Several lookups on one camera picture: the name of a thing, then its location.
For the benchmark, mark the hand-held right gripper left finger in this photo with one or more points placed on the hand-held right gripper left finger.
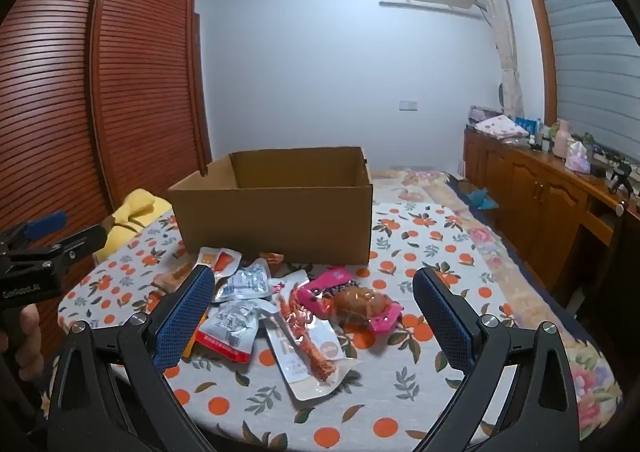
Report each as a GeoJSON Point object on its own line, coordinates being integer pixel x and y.
{"type": "Point", "coordinates": [185, 317]}

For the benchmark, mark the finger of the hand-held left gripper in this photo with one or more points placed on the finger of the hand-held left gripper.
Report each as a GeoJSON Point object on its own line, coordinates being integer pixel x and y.
{"type": "Point", "coordinates": [45, 226]}
{"type": "Point", "coordinates": [80, 242]}

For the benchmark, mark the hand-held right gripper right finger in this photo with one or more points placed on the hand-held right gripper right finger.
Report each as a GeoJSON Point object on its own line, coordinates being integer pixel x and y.
{"type": "Point", "coordinates": [445, 317]}

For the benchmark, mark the brown snack packet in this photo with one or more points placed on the brown snack packet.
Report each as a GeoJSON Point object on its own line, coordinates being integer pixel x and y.
{"type": "Point", "coordinates": [172, 277]}

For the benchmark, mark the silver packet with red edge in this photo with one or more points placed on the silver packet with red edge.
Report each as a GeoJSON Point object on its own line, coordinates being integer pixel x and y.
{"type": "Point", "coordinates": [230, 327]}

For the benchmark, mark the white packet with orange label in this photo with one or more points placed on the white packet with orange label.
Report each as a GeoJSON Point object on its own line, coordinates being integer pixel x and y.
{"type": "Point", "coordinates": [215, 259]}

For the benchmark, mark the silver printed snack packet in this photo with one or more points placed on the silver printed snack packet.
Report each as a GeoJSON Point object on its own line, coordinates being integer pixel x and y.
{"type": "Point", "coordinates": [245, 282]}

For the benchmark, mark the pink drumstick snack packet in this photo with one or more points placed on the pink drumstick snack packet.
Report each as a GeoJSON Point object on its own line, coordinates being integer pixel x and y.
{"type": "Point", "coordinates": [372, 309]}

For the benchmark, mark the small orange snack packet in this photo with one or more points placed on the small orange snack packet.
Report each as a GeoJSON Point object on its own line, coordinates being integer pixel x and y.
{"type": "Point", "coordinates": [274, 258]}

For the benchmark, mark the white chicken feet snack bag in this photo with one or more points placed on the white chicken feet snack bag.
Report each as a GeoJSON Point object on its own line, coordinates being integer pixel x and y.
{"type": "Point", "coordinates": [292, 309]}

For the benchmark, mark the long white spicy stick packet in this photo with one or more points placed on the long white spicy stick packet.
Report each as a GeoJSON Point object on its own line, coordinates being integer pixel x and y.
{"type": "Point", "coordinates": [300, 367]}

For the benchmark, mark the brown cardboard box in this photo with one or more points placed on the brown cardboard box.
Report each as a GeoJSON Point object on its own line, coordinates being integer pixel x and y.
{"type": "Point", "coordinates": [275, 222]}

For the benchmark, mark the person's left hand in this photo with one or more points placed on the person's left hand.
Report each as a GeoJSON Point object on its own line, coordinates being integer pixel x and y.
{"type": "Point", "coordinates": [30, 342]}

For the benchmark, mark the yellow plush toy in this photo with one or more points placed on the yellow plush toy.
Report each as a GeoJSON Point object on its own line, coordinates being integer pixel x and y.
{"type": "Point", "coordinates": [135, 212]}

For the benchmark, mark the orange fruit print tablecloth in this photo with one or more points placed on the orange fruit print tablecloth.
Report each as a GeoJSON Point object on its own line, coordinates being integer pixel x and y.
{"type": "Point", "coordinates": [415, 242]}

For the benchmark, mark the floral bed blanket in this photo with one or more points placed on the floral bed blanket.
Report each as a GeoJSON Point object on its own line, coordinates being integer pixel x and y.
{"type": "Point", "coordinates": [500, 252]}

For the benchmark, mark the teal cloth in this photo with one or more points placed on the teal cloth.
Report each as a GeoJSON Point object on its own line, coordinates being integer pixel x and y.
{"type": "Point", "coordinates": [482, 198]}

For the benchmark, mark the long wooden cabinet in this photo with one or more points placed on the long wooden cabinet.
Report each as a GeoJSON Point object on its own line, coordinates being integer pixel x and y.
{"type": "Point", "coordinates": [530, 197]}

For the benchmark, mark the red-brown slatted wardrobe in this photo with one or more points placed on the red-brown slatted wardrobe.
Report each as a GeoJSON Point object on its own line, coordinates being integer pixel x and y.
{"type": "Point", "coordinates": [140, 81]}

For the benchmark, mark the folded floral cloth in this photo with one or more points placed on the folded floral cloth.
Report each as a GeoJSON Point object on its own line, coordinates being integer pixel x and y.
{"type": "Point", "coordinates": [500, 126]}

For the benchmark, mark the row of small cosmetic bottles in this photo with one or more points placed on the row of small cosmetic bottles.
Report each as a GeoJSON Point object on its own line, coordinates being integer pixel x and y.
{"type": "Point", "coordinates": [542, 137]}

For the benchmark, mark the folded purple cloth pile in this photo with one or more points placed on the folded purple cloth pile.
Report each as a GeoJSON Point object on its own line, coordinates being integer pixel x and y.
{"type": "Point", "coordinates": [481, 112]}

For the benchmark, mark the lilac tissue bag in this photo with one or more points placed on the lilac tissue bag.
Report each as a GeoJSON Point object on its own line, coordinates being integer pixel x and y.
{"type": "Point", "coordinates": [579, 157]}

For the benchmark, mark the blue boxes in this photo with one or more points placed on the blue boxes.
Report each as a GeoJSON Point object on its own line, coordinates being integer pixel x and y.
{"type": "Point", "coordinates": [525, 123]}

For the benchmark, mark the pink bottle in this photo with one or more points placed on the pink bottle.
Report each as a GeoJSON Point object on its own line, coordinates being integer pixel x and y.
{"type": "Point", "coordinates": [561, 137]}

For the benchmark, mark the black mini tripod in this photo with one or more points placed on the black mini tripod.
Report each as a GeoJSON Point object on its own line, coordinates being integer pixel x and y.
{"type": "Point", "coordinates": [618, 174]}

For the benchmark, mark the pale patterned curtain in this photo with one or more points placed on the pale patterned curtain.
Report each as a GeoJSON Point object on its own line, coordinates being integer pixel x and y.
{"type": "Point", "coordinates": [505, 41]}

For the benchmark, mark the grey window blind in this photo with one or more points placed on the grey window blind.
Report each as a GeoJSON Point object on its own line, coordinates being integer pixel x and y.
{"type": "Point", "coordinates": [590, 56]}

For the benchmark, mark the white wall socket plate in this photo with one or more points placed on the white wall socket plate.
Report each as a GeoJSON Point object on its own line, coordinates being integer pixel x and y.
{"type": "Point", "coordinates": [408, 105]}

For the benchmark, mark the wooden window frame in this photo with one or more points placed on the wooden window frame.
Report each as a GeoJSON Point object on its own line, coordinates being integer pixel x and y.
{"type": "Point", "coordinates": [540, 41]}

